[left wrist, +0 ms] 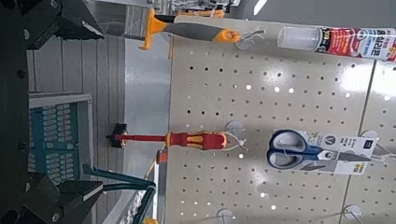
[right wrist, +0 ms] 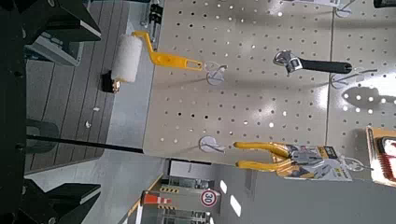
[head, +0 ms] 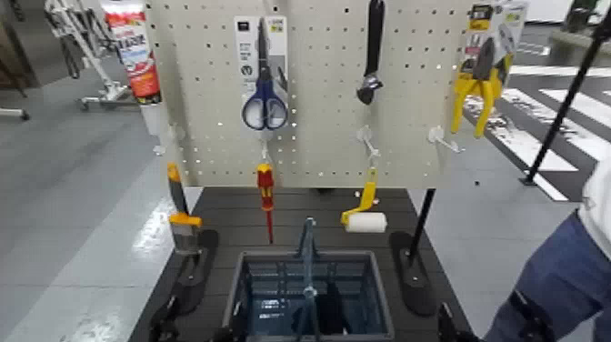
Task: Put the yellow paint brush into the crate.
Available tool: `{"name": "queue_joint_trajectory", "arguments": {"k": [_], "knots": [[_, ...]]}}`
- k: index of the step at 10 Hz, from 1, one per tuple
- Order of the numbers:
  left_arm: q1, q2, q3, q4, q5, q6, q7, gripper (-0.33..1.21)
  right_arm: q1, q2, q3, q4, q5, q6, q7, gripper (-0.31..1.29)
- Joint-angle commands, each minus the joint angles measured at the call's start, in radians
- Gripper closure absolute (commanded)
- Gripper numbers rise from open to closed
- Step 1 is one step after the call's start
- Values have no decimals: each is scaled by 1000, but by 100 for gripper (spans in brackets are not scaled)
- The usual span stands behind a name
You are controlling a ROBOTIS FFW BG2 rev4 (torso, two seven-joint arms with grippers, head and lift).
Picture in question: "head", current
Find brown wooden cabinet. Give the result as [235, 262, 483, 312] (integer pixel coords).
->
[0, 0, 42, 92]

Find blue handled scissors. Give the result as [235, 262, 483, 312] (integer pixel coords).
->
[241, 17, 289, 131]

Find grey blue crate with handle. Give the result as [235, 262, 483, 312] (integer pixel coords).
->
[221, 216, 396, 342]

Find white scissors package card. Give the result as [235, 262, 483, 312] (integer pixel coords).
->
[234, 15, 289, 96]

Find yellow handled pliers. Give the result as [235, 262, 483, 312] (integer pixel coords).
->
[450, 37, 515, 138]

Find white wheeled metal frame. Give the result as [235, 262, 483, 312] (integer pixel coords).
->
[44, 0, 139, 112]

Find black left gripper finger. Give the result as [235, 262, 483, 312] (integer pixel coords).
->
[148, 296, 182, 342]
[212, 300, 249, 342]

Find pliers package card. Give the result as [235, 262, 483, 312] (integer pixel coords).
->
[460, 1, 528, 73]

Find black tripod pole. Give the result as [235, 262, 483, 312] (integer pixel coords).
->
[519, 6, 611, 186]

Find red yellow screwdriver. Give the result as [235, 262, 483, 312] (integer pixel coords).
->
[256, 163, 276, 245]

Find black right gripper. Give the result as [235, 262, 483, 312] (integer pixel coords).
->
[437, 288, 557, 342]

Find black adjustable wrench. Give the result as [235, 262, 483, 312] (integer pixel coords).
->
[356, 0, 386, 106]

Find beige pegboard panel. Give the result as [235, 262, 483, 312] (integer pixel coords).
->
[145, 0, 478, 190]

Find yellow handled paint roller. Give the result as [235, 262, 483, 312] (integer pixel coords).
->
[340, 167, 387, 234]

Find person in blue jeans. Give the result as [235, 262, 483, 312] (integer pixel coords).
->
[482, 152, 611, 342]

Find yellow paint brush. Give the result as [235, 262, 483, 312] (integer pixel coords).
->
[166, 162, 204, 254]

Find red white banner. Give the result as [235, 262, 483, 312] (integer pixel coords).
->
[102, 0, 163, 106]

